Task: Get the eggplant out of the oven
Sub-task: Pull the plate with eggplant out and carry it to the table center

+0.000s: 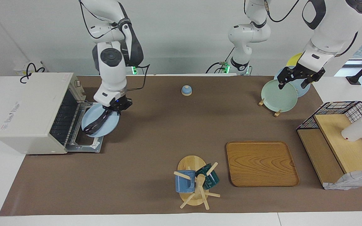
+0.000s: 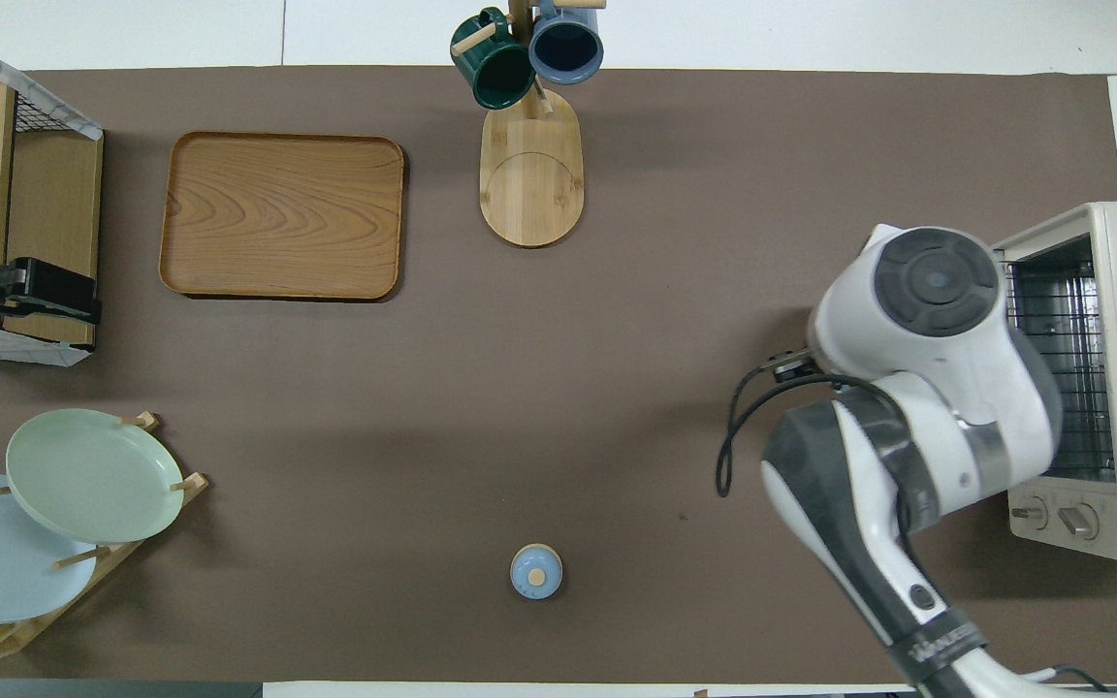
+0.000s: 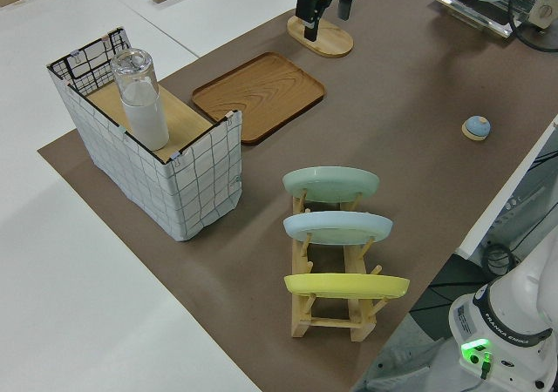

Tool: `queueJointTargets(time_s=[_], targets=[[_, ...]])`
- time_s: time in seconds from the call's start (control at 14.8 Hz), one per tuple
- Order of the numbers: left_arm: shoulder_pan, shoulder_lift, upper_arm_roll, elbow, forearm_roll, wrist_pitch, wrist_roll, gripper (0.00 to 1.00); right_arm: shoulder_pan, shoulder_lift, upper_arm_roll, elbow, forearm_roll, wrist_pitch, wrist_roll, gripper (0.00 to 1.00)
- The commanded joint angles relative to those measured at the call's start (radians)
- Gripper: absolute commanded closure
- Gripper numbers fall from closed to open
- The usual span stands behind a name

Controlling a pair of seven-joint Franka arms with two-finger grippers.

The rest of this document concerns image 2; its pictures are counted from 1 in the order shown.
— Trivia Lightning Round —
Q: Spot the pale green ceramic plate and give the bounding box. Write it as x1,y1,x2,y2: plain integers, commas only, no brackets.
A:
5,408,185,545

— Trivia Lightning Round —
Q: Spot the metal oven wire rack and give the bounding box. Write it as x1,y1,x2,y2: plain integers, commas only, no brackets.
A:
1005,260,1117,481

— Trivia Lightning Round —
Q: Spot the wooden mug tree stand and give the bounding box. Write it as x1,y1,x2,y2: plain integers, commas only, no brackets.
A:
452,0,608,249

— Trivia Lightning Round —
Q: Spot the wooden plate rack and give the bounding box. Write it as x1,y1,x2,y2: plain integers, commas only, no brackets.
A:
0,411,210,664

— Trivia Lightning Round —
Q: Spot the blue mug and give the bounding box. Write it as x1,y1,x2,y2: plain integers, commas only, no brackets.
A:
527,0,605,85

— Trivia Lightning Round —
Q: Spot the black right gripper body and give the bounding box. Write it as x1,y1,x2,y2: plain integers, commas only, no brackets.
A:
770,349,819,381

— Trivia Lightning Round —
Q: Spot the small blue lidded jar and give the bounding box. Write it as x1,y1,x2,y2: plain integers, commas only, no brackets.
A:
510,543,564,601

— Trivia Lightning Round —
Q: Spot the dark green mug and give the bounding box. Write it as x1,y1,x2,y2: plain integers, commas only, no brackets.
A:
450,8,537,111

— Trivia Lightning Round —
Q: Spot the rectangular wooden tray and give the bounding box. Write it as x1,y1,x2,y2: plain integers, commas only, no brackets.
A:
159,131,406,301

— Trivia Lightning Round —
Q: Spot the wire and wood shelf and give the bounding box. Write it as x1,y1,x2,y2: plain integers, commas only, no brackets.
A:
0,21,106,367

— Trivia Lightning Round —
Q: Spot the brown table mat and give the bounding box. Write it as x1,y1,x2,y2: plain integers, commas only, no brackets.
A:
0,66,1117,684

